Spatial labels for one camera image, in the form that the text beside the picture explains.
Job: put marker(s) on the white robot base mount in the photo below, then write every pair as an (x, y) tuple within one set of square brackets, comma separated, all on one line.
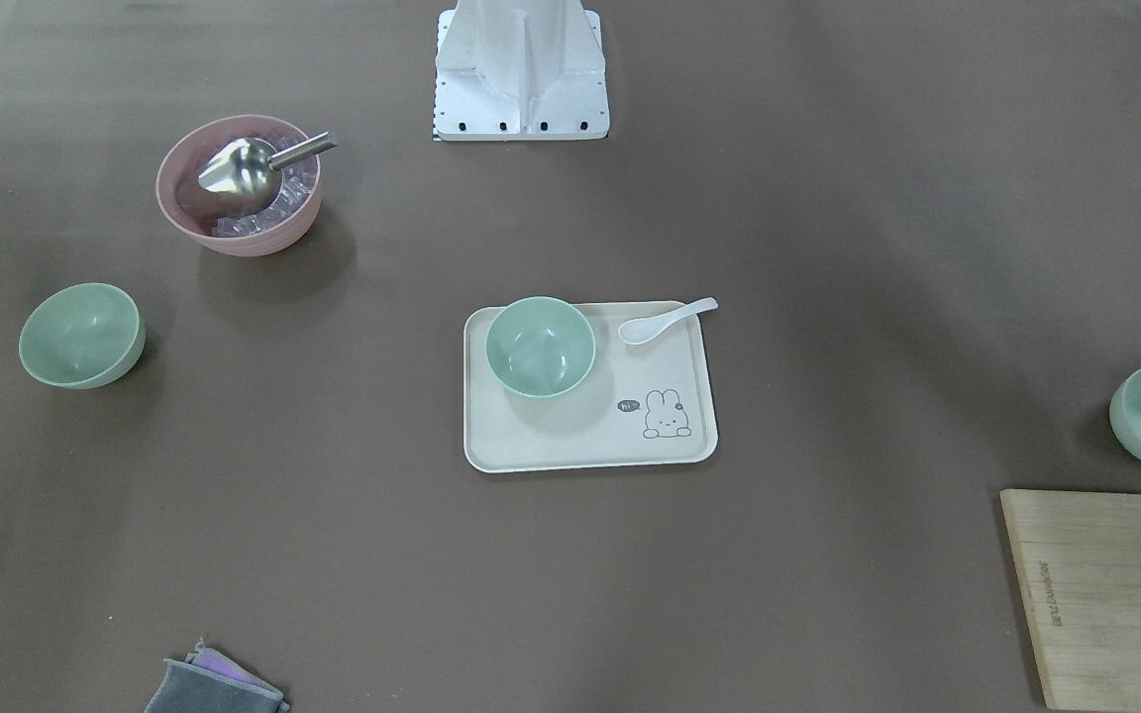
[(520, 71)]

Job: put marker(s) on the wooden cutting board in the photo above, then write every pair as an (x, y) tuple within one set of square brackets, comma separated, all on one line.
[(1078, 561)]

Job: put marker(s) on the cream bunny tray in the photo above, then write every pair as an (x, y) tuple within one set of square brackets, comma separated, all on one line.
[(647, 404)]

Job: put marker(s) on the metal ice scoop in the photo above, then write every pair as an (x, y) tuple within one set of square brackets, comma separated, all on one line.
[(248, 171)]

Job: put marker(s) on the green bowl on tray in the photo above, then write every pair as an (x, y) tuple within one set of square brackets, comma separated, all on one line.
[(540, 347)]

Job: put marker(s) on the white ceramic spoon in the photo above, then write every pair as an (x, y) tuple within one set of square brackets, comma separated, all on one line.
[(643, 331)]

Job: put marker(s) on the clear ice cubes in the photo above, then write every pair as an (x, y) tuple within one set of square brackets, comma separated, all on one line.
[(243, 221)]

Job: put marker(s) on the purple cloth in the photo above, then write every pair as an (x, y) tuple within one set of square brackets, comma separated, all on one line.
[(208, 657)]

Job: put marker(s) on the grey folded cloth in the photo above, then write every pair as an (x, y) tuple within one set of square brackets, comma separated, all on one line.
[(187, 688)]

